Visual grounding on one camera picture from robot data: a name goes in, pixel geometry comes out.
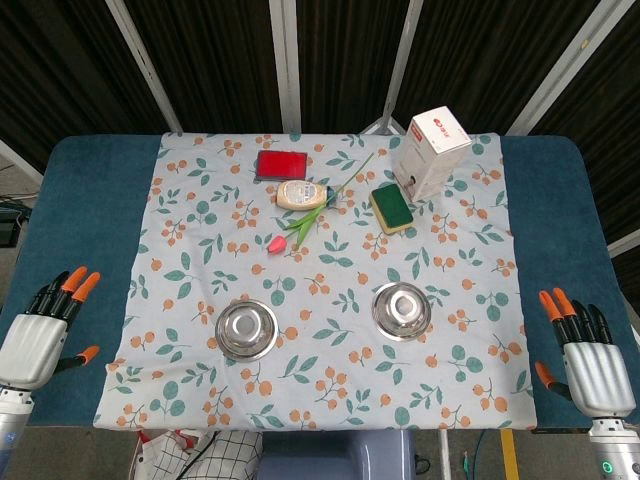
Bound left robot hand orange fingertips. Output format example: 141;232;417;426
0;266;101;391

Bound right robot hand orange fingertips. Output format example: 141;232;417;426
534;287;639;419

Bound steel bowl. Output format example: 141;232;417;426
214;298;280;362
371;281;433;343

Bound floral tablecloth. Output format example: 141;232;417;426
93;130;539;432

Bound black electronics box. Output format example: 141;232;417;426
0;192;32;249

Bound teal table cover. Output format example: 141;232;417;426
0;133;640;435

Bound white table leg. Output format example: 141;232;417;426
438;429;452;480

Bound white black checked bag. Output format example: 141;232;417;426
137;428;264;480

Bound green and yellow sponge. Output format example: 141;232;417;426
368;182;415;235

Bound pink artificial tulip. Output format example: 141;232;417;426
266;152;376;256

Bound grey-blue robot torso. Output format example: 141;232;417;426
257;429;416;480

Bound white lamp carton box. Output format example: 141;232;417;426
394;105;474;204

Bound cream mayonnaise squeeze bottle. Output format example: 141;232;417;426
275;179;344;211

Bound red ink pad case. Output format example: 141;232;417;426
254;149;310;183

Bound white partition frame post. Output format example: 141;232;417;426
0;138;45;187
268;0;303;135
607;228;640;259
359;0;426;136
504;0;629;137
103;0;184;134

